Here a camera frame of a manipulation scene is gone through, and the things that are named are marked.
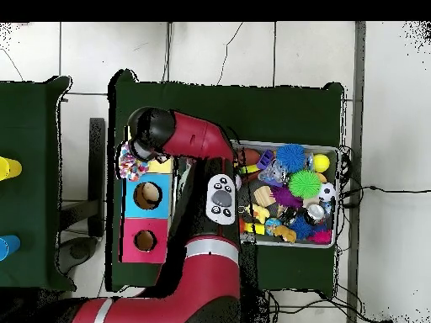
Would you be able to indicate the shallow metal mesh bin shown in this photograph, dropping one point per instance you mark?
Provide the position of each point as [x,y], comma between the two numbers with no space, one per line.
[296,245]

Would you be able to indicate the purple spiky ball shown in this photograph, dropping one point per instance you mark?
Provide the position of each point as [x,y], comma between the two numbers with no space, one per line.
[286,196]

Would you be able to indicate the yellow cheese wedge toy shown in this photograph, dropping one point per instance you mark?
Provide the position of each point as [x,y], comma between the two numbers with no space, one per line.
[257,228]

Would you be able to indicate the brown teddy bear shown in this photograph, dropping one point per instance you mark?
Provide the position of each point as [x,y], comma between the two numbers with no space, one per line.
[285,233]

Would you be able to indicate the large green spiky ball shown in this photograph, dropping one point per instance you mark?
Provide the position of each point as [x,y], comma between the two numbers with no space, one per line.
[304,184]

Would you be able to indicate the plain yellow ball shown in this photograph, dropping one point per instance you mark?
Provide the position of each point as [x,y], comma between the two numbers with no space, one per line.
[321,163]

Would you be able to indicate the yellow plastic cup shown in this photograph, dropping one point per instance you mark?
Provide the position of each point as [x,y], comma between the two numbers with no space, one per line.
[11,168]

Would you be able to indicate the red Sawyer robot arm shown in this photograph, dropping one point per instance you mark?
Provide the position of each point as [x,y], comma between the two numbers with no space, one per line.
[208,289]

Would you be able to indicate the grey round floor base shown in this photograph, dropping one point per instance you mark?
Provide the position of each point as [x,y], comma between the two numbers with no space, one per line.
[79,250]

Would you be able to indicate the black upright panel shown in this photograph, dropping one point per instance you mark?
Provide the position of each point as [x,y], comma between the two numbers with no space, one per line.
[97,168]

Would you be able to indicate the small blue spiky ball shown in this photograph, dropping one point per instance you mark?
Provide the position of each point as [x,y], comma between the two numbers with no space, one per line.
[300,228]

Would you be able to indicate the large blue spiky ball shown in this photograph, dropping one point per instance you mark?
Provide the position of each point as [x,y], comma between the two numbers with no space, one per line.
[291,157]

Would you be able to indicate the small soccer ball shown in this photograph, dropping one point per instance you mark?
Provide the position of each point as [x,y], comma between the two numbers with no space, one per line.
[327,192]

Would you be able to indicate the blue plastic cup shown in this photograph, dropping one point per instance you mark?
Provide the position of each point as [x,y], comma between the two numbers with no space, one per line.
[10,246]

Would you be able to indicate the colourful patterned cloth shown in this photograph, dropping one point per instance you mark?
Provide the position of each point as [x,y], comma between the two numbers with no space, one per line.
[131,168]

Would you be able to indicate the wooden box with three holes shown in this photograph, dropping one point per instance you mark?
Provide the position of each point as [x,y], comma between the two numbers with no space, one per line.
[134,208]

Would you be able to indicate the pink spiky ball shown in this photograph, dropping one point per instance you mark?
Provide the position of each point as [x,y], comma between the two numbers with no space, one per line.
[320,237]

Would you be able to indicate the dark green tablecloth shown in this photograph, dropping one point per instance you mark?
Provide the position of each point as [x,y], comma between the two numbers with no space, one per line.
[30,117]
[269,111]

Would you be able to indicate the yellow duck plush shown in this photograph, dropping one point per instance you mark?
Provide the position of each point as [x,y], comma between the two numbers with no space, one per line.
[261,212]

